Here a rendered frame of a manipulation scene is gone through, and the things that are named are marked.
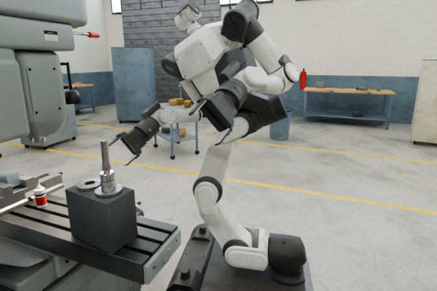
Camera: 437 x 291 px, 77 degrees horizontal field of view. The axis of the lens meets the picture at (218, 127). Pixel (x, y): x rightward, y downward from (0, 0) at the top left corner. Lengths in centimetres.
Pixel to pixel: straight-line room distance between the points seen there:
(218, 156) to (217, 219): 31
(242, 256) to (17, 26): 126
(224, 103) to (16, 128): 69
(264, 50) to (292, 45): 721
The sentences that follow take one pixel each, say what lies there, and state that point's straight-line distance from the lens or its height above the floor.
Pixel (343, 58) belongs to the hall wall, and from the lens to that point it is 823.
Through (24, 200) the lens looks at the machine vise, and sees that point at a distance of 155.
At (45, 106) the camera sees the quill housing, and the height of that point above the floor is 143.
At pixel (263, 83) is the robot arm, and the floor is 152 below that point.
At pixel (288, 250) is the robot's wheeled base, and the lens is 145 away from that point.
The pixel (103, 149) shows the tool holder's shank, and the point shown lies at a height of 131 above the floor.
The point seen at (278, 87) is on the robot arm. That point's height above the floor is 150.
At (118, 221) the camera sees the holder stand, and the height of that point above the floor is 107.
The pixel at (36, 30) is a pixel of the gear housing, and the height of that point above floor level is 169.
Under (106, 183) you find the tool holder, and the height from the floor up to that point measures 120.
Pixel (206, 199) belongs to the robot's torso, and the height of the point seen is 98.
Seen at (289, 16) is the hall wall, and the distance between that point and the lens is 838.
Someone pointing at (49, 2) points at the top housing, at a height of 179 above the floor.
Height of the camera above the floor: 160
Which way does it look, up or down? 14 degrees down
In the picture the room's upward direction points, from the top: straight up
